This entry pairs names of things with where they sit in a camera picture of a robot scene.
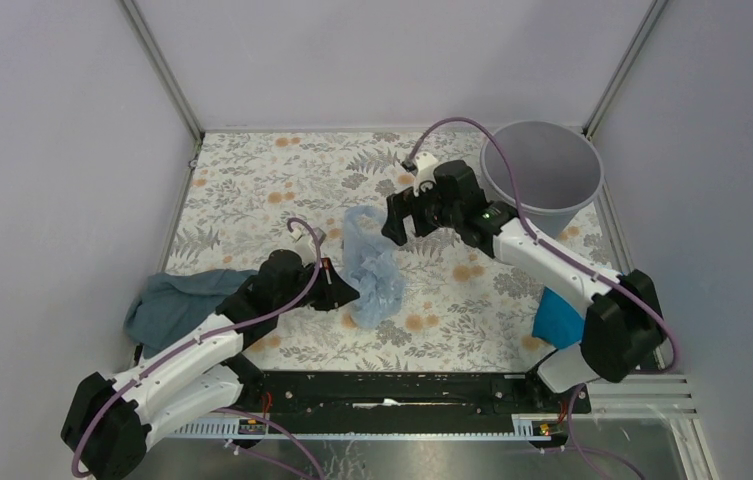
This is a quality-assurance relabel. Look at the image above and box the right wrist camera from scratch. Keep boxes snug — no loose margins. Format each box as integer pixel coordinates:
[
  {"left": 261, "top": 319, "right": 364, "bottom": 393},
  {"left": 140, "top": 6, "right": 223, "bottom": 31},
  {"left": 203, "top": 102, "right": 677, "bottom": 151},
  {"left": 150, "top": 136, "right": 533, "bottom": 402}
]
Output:
[{"left": 401, "top": 152, "right": 440, "bottom": 197}]

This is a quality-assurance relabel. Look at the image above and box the slotted cable duct rail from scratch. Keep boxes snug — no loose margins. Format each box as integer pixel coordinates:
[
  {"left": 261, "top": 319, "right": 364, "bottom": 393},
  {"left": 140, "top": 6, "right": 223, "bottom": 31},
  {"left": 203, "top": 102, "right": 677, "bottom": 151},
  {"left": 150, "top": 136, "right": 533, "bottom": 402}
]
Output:
[{"left": 168, "top": 415, "right": 554, "bottom": 443}]

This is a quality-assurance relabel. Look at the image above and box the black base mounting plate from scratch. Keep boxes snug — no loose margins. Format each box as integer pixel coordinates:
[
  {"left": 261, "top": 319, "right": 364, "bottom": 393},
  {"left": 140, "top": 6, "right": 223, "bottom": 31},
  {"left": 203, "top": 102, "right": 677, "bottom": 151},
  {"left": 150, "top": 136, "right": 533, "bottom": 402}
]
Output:
[{"left": 232, "top": 370, "right": 591, "bottom": 422}]

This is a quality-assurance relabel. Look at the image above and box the grey-blue cloth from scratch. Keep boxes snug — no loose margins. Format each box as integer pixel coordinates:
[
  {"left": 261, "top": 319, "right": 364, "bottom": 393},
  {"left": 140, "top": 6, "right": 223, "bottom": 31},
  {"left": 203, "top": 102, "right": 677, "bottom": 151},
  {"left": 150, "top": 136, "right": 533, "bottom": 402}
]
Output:
[{"left": 124, "top": 269, "right": 256, "bottom": 358}]

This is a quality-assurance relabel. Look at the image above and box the light blue plastic trash bag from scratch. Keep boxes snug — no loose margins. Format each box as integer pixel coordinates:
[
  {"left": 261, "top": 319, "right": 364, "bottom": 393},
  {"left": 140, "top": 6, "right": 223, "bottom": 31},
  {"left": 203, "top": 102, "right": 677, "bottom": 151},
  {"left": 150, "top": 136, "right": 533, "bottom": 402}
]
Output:
[{"left": 341, "top": 205, "right": 405, "bottom": 329}]

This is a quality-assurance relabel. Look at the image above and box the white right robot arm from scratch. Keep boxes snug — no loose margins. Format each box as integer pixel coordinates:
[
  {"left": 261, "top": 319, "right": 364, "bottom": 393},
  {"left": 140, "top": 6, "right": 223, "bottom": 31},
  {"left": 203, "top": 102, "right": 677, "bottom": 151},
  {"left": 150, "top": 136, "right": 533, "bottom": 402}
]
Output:
[{"left": 382, "top": 153, "right": 669, "bottom": 412}]

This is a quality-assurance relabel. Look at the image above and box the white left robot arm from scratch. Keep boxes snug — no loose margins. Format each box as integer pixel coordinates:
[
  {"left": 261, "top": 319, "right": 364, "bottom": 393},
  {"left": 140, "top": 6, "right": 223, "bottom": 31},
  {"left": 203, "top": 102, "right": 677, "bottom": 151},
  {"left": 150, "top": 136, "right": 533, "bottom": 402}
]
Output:
[{"left": 60, "top": 250, "right": 360, "bottom": 479}]

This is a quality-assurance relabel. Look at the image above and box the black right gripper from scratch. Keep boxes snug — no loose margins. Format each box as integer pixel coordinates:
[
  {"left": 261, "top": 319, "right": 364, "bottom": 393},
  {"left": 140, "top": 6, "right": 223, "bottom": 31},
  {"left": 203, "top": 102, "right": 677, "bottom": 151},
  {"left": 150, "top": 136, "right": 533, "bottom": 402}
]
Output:
[{"left": 380, "top": 175, "right": 461, "bottom": 247}]

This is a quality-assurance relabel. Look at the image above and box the bright blue cloth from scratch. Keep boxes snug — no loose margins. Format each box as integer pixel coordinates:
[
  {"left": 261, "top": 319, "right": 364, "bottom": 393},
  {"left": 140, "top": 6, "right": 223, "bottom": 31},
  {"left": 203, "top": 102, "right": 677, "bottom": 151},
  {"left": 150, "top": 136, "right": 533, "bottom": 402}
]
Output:
[{"left": 532, "top": 288, "right": 584, "bottom": 349}]

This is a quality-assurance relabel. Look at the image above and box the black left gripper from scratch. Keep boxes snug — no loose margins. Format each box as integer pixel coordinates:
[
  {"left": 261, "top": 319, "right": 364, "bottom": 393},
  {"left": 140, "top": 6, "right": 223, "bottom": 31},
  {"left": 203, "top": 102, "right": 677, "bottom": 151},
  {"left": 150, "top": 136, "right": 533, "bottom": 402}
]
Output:
[{"left": 275, "top": 256, "right": 359, "bottom": 313}]

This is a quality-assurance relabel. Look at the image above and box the grey plastic trash bin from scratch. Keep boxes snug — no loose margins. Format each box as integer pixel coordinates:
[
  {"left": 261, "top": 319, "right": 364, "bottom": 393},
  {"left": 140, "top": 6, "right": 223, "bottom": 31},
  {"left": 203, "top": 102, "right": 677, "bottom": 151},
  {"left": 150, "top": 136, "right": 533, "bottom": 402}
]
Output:
[{"left": 480, "top": 121, "right": 605, "bottom": 237}]

